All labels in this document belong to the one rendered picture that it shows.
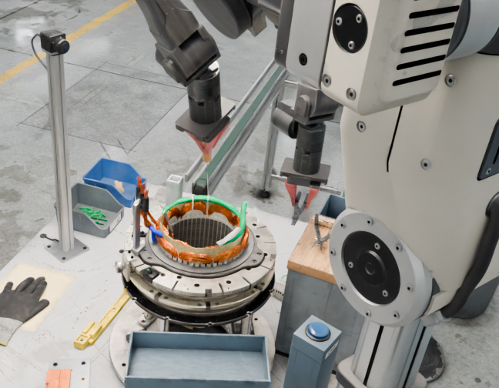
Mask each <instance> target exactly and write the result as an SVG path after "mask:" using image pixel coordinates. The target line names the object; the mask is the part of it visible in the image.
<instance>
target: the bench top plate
mask: <svg viewBox="0 0 499 388"><path fill-rule="evenodd" d="M246 211H247V212H248V213H251V214H253V215H254V216H255V217H257V218H258V219H260V220H261V221H262V222H263V223H264V224H265V225H266V227H268V228H269V229H270V231H271V233H272V234H273V236H274V239H275V240H276V248H277V252H276V258H275V262H276V263H275V275H276V279H281V278H282V277H283V276H284V275H287V272H288V269H287V268H286V266H287V261H288V259H289V257H290V255H291V253H292V252H293V250H294V248H295V246H296V244H297V243H298V241H299V239H300V237H301V236H302V234H303V231H304V230H305V228H306V226H307V224H308V223H306V222H301V221H297V223H296V225H295V226H294V225H291V223H292V219H289V218H286V217H282V216H277V215H274V214H270V213H267V212H261V211H258V210H255V209H249V208H246ZM132 221H133V215H132V208H127V207H125V208H124V216H123V217H122V220H121V222H120V223H119V224H118V225H117V227H115V228H114V230H113V231H112V232H111V233H110V234H109V235H107V237H106V238H101V237H98V236H93V235H89V234H86V233H83V232H78V231H75V230H73V236H74V237H75V238H77V239H78V240H79V241H81V242H82V243H84V244H85V245H86V246H88V247H89V248H90V250H89V251H88V252H86V253H83V254H82V255H80V256H77V257H75V258H74V259H71V260H69V261H68V262H66V263H61V262H60V261H59V260H58V259H56V258H55V257H54V256H53V255H52V254H51V253H49V252H48V251H47V250H45V249H44V246H46V245H48V244H50V243H53V242H54V241H55V240H54V241H51V240H49V239H46V238H40V235H41V234H43V233H45V234H46V235H47V237H49V238H50V239H59V228H58V223H57V218H56V216H55V217H54V218H53V219H52V220H51V221H50V222H49V223H48V224H47V225H46V226H45V227H44V228H43V229H42V230H41V231H40V232H39V233H38V234H37V235H36V236H35V237H34V238H33V239H32V240H31V241H30V242H29V243H28V244H27V245H26V246H25V247H24V248H23V249H22V250H21V251H20V252H19V253H18V254H17V255H16V256H15V257H14V258H13V259H12V260H11V261H10V262H9V263H8V264H7V265H6V266H5V267H4V268H3V269H2V270H1V271H0V281H1V280H2V279H3V278H4V277H5V276H6V274H7V273H8V272H9V271H10V270H11V269H12V268H13V267H14V266H15V264H16V263H17V262H18V261H19V262H22V263H28V264H31V265H34V266H40V267H42V268H46V269H51V270H55V271H58V272H61V273H67V274H69V275H73V276H77V277H76V278H75V280H74V281H73V283H72V284H71V286H70V287H69V288H68V289H67V290H66V292H65V293H64V295H63V296H62V298H61V299H60V300H59V301H58V302H57V303H56V305H55V306H54V308H53V309H52V311H51V312H50V313H49V314H48V315H47V317H46V318H45V320H44V321H43V322H42V324H41V325H40V326H39V328H38V329H37V330H36V331H35V333H32V332H29V331H25V330H23V329H17V330H16V331H15V332H14V334H13V335H12V337H11V339H10V340H9V341H8V344H7V346H2V345H0V388H45V381H46V375H47V371H48V366H49V360H57V359H75V358H81V357H82V358H91V369H90V381H89V388H124V383H123V382H122V381H121V380H120V378H119V377H118V376H117V374H116V372H115V370H114V368H113V366H112V363H111V360H110V356H109V338H110V334H111V332H112V328H113V326H114V324H115V322H116V320H117V319H118V318H119V316H120V315H121V314H122V313H123V311H124V310H125V309H126V308H128V307H129V306H130V305H131V304H133V303H134V302H135V300H131V299H130V300H129V301H128V302H127V304H125V305H124V307H123V308H122V309H121V311H120V312H119V313H118V315H117V316H116V317H115V319H114V320H113V321H112V322H111V323H110V324H109V326H108V327H107V328H106V329H105V331H104V332H103V333H102V335H101V336H100V337H99V338H98V339H97V340H96V341H95V343H94V344H93V345H92V346H90V345H88V346H87V347H86V348H85V349H84V350H81V349H79V348H77V347H74V342H73V341H74V340H75V338H76V337H77V336H78V335H79V334H80V333H82V331H83V330H84V329H85V327H86V326H87V325H88V324H89V322H90V321H91V320H92V321H95V324H97V323H98V322H99V321H100V319H101V318H102V317H103V316H104V315H105V313H106V312H107V311H108V310H109V308H110V307H111V306H112V305H113V303H114V302H115V301H116V300H117V299H118V298H119V297H120V296H121V294H122V293H123V284H122V277H121V273H117V272H116V267H115V266H114V265H115V262H116V261H119V260H120V261H122V254H121V253H120V252H119V250H121V249H124V240H125V235H126V232H127V229H128V228H129V226H130V225H131V224H132ZM28 251H29V252H28ZM119 254H120V255H119ZM113 266H114V267H113ZM106 280H107V281H106ZM99 289H100V290H99ZM104 290H105V291H104ZM98 296H99V297H98ZM94 297H95V298H94ZM281 306H282V301H281V299H277V298H276V297H275V296H271V297H270V298H269V299H268V301H267V302H266V303H265V305H264V306H263V307H262V308H260V309H259V310H258V311H259V312H260V314H261V315H262V316H263V317H264V319H265V320H266V321H267V322H268V324H269V326H270V329H271V330H272V332H273V336H274V339H275V341H276V333H277V328H278V323H279V319H280V311H281ZM87 307H88V308H87ZM85 311H86V312H85ZM76 317H78V318H79V319H78V318H76ZM77 319H78V320H77ZM90 319H91V320H90ZM72 327H73V328H74V329H73V328H72ZM50 332H51V333H50ZM42 334H44V335H42ZM50 335H51V336H50ZM32 337H33V338H32ZM44 337H45V338H44ZM54 337H55V338H54ZM35 340H36V341H35ZM80 356H81V357H80ZM288 359H289V358H287V357H285V356H281V355H279V354H275V359H274V363H273V367H272V369H271V371H270V376H271V384H270V388H283V383H284V379H285V375H286V368H287V364H288Z"/></svg>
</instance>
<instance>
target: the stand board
mask: <svg viewBox="0 0 499 388"><path fill-rule="evenodd" d="M312 217H313V218H315V214H313V216H312ZM312 217H311V219H312ZM311 219H310V221H309V223H308V224H307V226H306V228H305V230H304V231H303V234H302V236H301V237H300V239H299V241H298V243H297V244H296V246H295V248H294V250H293V252H292V253H291V255H290V257H289V259H288V261H287V266H286V268H287V269H291V270H293V271H296V272H298V273H302V274H306V275H308V276H312V277H315V278H317V279H321V280H324V281H327V282H329V283H333V284H336V285H337V282H336V280H335V278H334V275H333V271H332V269H331V265H330V256H329V243H330V240H329V239H328V240H327V241H328V244H327V248H326V249H325V248H322V250H320V246H314V247H313V248H312V245H313V244H314V240H315V237H316V231H315V229H314V223H311ZM319 219H321V220H324V221H327V222H331V223H334V222H335V220H334V219H329V218H327V217H323V216H319ZM318 226H319V225H318ZM319 230H320V235H321V238H323V237H324V236H327V234H328V233H331V229H329V228H327V227H324V226H319Z"/></svg>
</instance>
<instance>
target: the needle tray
mask: <svg viewBox="0 0 499 388"><path fill-rule="evenodd" d="M270 384H271V376H270V362H269V354H268V346H267V338H266V336H264V335H243V334H221V333H179V332H158V331H136V330H133V331H132V330H131V332H130V337H129V348H128V354H127V360H126V371H125V376H124V388H270Z"/></svg>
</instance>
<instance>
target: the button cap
mask: <svg viewBox="0 0 499 388"><path fill-rule="evenodd" d="M308 333H309V334H310V335H311V336H312V337H314V338H317V339H324V338H326V337H327V336H328V333H329V329H328V327H327V325H325V324H324V323H321V322H313V323H311V324H310V325H309V327H308Z"/></svg>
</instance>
